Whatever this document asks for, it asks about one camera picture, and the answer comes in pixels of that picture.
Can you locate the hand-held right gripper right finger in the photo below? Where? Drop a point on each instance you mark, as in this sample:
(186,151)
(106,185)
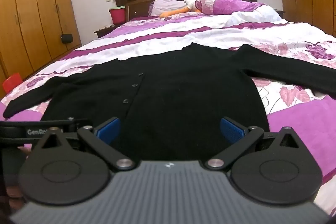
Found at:
(232,130)

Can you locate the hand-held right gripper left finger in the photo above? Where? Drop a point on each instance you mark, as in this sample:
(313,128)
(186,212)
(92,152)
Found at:
(109,130)

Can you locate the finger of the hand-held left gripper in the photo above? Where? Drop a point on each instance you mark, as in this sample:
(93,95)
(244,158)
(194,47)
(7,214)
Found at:
(77,124)

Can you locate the black cardigan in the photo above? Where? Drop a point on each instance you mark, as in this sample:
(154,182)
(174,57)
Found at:
(183,82)

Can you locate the person's left hand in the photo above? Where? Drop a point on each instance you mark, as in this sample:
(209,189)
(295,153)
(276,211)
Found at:
(25,152)

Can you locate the red plastic stool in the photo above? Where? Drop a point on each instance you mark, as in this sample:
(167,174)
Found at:
(11,82)

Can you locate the small black box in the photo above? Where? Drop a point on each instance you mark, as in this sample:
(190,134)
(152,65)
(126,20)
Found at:
(66,38)

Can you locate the dark wooden nightstand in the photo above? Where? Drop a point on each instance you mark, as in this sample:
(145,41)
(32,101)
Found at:
(105,29)

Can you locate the purple floral bedspread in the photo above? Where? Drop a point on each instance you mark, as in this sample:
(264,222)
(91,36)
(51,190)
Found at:
(162,32)

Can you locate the red bucket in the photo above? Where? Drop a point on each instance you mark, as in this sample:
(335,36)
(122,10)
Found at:
(117,15)

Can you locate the wooden wardrobe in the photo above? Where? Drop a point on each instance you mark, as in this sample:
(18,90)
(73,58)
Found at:
(31,16)

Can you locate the folded purple floral quilt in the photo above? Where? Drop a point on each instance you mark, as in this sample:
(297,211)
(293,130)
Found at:
(231,5)

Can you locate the white and orange plush toy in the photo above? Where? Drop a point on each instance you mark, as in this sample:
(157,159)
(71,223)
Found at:
(191,2)

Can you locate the pale purple pillow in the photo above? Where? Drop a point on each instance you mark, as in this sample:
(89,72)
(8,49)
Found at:
(168,6)

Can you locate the wooden side cabinet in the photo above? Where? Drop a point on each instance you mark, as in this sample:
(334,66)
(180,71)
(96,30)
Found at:
(309,14)

